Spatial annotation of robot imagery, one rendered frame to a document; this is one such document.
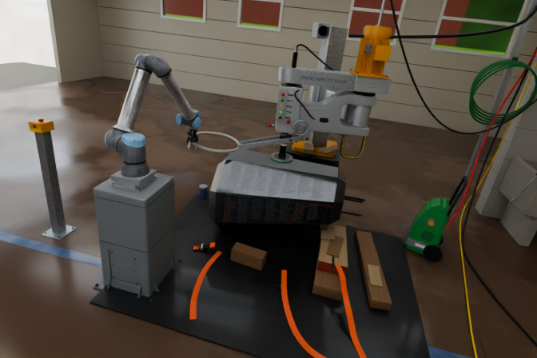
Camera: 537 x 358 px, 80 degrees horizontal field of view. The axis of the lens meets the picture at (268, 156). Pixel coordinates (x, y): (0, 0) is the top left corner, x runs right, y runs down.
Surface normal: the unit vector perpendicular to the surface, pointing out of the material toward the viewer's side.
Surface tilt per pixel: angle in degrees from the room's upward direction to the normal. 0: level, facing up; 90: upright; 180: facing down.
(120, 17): 90
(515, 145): 90
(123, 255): 90
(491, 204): 90
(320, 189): 45
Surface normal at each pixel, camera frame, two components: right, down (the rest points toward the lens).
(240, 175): -0.04, -0.40
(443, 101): -0.22, 0.35
